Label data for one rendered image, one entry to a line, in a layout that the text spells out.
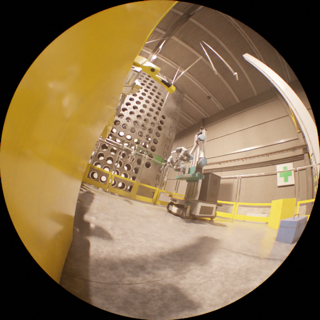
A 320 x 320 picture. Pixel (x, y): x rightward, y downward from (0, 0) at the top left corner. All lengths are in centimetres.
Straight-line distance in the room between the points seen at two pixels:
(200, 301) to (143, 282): 18
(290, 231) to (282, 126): 806
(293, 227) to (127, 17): 125
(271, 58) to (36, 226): 1109
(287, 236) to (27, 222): 126
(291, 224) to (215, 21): 949
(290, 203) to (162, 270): 172
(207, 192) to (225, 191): 602
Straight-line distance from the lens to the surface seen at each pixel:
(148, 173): 318
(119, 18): 16
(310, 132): 328
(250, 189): 728
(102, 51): 16
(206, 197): 182
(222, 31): 931
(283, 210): 177
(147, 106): 405
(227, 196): 768
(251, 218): 245
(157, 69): 152
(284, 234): 118
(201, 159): 155
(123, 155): 364
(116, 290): 36
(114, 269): 41
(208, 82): 1010
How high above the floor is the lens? 31
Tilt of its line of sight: 18 degrees up
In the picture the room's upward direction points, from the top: 16 degrees clockwise
